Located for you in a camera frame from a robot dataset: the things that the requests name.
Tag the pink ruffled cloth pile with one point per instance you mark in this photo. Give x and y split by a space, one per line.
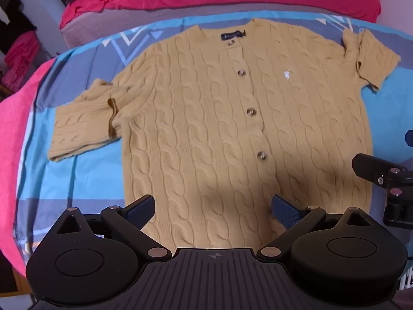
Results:
21 58

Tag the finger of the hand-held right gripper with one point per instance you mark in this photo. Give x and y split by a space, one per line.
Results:
409 139
371 166

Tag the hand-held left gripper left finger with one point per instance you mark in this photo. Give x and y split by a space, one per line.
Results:
142 210

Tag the blue grey patterned blanket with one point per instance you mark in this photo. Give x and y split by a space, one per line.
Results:
80 174

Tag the pink underlying sheet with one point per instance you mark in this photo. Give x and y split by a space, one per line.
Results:
16 129

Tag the dark hanging clothes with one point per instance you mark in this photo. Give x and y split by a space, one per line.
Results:
14 16

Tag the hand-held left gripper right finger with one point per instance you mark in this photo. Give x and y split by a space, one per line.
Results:
285 214

